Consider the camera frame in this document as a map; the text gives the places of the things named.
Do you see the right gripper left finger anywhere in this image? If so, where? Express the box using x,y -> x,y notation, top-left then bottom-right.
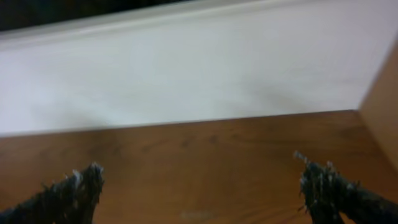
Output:
1,162 -> 104,224

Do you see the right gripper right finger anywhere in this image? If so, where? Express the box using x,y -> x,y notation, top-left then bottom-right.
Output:
294,151 -> 397,224

